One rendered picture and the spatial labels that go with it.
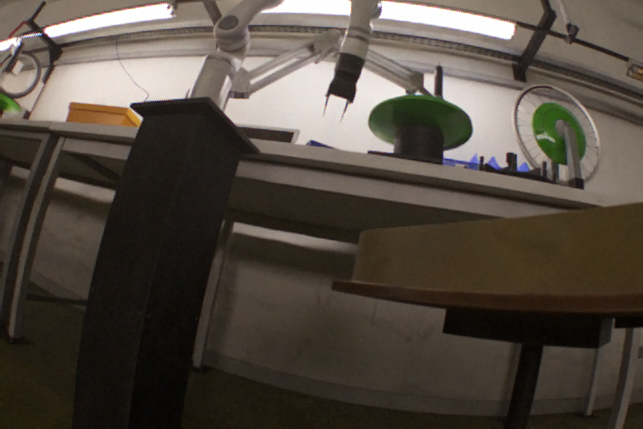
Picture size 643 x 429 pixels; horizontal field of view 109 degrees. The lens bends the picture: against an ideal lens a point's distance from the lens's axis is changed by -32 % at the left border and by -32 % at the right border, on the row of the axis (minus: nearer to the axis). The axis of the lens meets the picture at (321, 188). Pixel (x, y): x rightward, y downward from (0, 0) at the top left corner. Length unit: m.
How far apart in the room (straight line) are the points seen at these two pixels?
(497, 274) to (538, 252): 0.04
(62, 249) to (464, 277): 2.66
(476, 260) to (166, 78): 2.60
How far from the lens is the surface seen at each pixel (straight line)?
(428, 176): 0.88
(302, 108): 2.13
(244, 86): 1.13
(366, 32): 0.94
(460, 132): 0.99
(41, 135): 1.71
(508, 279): 0.26
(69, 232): 2.72
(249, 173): 0.98
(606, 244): 0.25
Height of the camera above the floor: 0.54
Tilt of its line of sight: 17 degrees up
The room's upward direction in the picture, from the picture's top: 12 degrees clockwise
